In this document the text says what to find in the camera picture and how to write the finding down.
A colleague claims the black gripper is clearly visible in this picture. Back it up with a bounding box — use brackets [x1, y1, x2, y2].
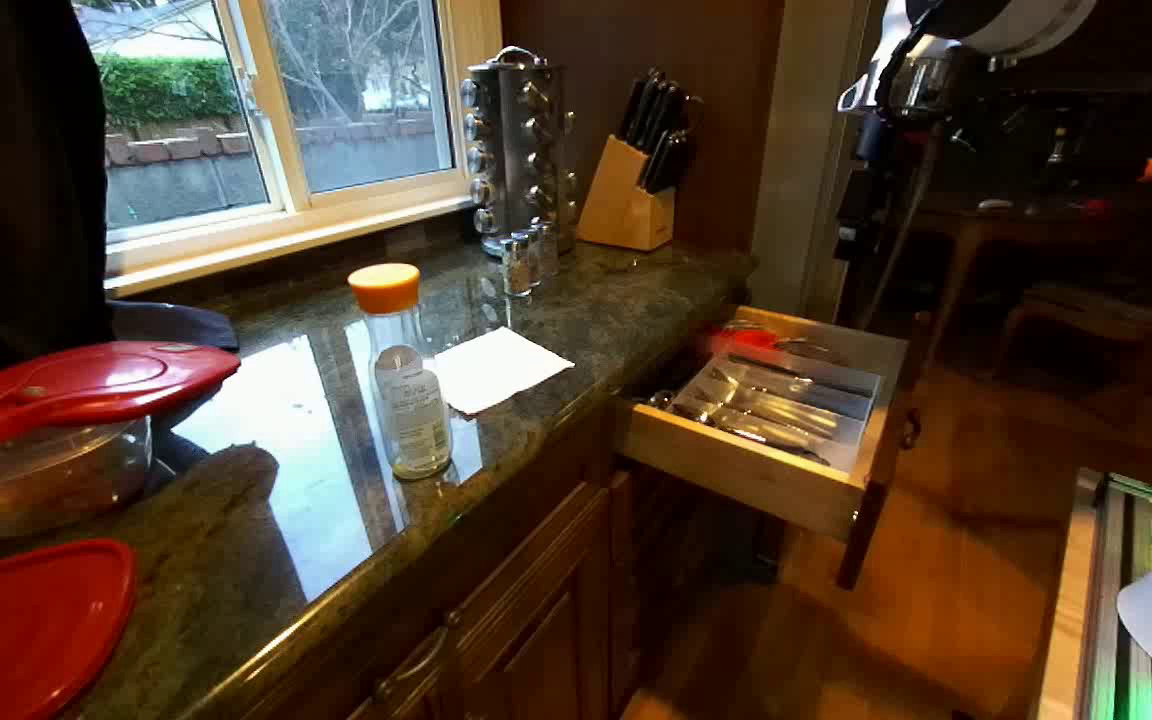
[840, 97, 931, 215]

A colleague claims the red utensil in drawer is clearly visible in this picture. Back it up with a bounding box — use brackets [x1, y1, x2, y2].
[707, 323, 791, 369]

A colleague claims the grey utensil organizer tray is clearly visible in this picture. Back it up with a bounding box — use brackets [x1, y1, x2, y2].
[648, 348, 889, 468]

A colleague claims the wooden dining chair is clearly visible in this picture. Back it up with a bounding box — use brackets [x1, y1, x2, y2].
[992, 271, 1152, 392]

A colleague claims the wooden knife block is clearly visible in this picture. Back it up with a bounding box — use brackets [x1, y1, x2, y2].
[573, 133, 680, 257]

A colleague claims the silver table spoon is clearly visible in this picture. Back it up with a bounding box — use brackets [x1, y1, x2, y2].
[651, 372, 742, 420]

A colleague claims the wooden kitchen drawer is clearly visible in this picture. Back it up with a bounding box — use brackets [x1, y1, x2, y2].
[613, 299, 917, 592]

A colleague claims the steel rotating spice rack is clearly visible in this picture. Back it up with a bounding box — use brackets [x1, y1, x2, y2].
[457, 41, 583, 262]

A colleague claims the glass spice jar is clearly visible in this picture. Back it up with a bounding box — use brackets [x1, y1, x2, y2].
[498, 229, 561, 303]

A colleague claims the white paper napkin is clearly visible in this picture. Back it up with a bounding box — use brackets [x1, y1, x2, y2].
[424, 323, 577, 420]

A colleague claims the aluminium robot cart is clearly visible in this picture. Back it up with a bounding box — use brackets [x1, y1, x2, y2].
[1031, 464, 1152, 720]

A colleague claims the glass bottle orange cap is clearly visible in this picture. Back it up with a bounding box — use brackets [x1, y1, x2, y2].
[344, 260, 457, 482]

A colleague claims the dark wood base cabinet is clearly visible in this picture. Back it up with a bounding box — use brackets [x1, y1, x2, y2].
[189, 394, 791, 720]

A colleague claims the wooden framed window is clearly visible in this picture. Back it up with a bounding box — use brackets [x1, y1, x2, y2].
[68, 0, 509, 299]

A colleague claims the glass bowl with red lid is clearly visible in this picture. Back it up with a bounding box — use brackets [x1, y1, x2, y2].
[0, 337, 243, 541]

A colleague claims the flat red plastic lid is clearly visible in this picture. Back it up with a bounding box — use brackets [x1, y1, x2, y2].
[0, 535, 142, 720]

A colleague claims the black handled knife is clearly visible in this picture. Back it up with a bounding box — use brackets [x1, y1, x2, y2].
[616, 69, 664, 149]
[640, 77, 687, 158]
[651, 90, 707, 195]

